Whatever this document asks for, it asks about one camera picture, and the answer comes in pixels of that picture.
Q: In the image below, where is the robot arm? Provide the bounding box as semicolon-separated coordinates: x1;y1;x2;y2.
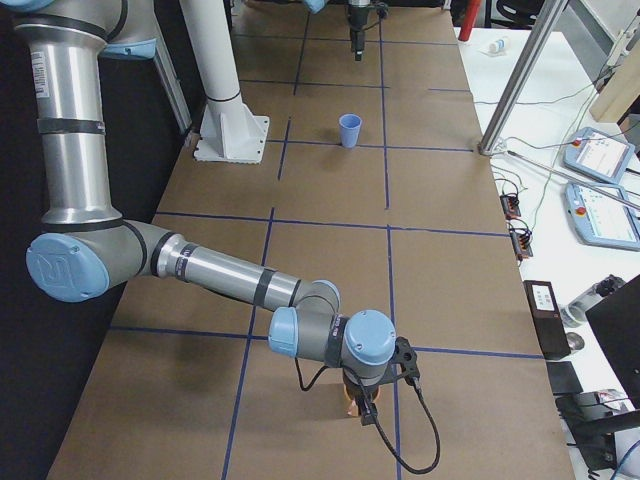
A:
6;1;396;425

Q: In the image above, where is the black box with label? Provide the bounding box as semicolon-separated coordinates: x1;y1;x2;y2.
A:
523;280;571;360

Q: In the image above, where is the black braided camera cable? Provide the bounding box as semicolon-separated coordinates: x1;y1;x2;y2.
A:
294;357;444;475

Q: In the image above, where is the teach pendant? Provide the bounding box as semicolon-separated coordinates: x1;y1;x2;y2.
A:
563;127;635;184
564;183;639;251

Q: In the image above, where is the far teach pendant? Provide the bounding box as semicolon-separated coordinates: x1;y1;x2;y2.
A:
563;127;635;184

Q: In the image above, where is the clear water bottle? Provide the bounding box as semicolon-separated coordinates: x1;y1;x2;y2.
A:
560;274;626;328

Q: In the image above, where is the red circuit board near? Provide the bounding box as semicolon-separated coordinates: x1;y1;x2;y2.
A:
509;226;533;261

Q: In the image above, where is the red cylinder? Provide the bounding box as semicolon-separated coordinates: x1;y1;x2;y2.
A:
458;0;483;42

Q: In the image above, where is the wooden board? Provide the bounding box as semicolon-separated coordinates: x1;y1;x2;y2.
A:
590;42;639;123

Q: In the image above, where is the near teach pendant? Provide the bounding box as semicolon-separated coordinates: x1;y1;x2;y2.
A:
564;183;639;251

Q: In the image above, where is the aluminium frame post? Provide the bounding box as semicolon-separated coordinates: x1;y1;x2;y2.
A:
478;0;568;156

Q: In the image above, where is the red circuit board far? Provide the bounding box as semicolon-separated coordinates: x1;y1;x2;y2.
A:
500;193;521;220

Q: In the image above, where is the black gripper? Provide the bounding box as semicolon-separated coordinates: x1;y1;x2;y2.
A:
347;1;368;61
342;372;380;426

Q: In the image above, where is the white camera pole with base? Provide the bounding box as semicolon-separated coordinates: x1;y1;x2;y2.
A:
180;0;270;164

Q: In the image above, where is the tan bamboo cup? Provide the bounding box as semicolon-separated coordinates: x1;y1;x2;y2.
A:
343;377;380;420

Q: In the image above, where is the long metal grabber stick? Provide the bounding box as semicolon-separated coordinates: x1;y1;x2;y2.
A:
503;149;640;212

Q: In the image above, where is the red circuit board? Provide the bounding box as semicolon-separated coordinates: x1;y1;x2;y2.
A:
500;193;521;220
509;226;533;261

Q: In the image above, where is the blue paper cup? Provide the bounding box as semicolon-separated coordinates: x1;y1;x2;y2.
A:
338;113;362;148

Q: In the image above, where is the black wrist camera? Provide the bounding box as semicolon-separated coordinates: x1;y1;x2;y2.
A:
392;337;421;391

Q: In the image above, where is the black monitor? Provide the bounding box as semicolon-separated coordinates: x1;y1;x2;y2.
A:
587;277;639;408

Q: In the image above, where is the white tube with blue cap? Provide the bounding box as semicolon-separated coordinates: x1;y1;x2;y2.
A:
487;36;510;56

